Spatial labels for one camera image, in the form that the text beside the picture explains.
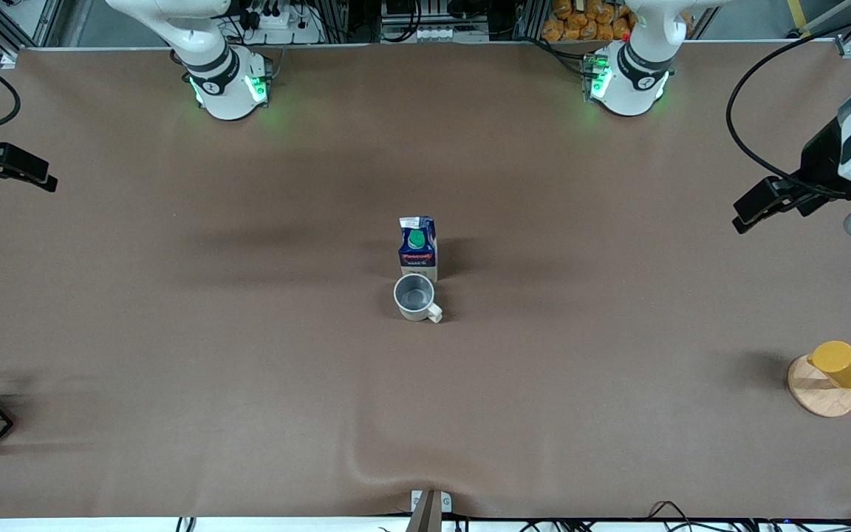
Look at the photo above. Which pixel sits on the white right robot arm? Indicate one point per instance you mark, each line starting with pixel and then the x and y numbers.
pixel 226 89

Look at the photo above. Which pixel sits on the gray camera mount bracket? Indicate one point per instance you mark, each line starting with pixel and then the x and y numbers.
pixel 430 511

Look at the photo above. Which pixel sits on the white power strip with plugs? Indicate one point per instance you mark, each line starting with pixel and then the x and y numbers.
pixel 281 26

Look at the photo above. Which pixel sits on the long white power strip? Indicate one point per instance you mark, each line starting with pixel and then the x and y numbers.
pixel 451 33

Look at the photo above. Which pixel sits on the yellow cup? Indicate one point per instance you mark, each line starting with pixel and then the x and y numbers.
pixel 843 363

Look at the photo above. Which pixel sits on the wooden mug stand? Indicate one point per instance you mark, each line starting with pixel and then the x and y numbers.
pixel 817 395

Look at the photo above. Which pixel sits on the white mug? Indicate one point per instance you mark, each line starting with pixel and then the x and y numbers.
pixel 417 294

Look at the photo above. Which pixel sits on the blue milk carton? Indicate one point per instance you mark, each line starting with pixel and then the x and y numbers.
pixel 418 255

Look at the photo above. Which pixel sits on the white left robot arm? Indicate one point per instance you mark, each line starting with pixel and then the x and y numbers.
pixel 629 89

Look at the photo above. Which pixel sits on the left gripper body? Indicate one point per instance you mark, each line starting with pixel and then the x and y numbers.
pixel 821 162

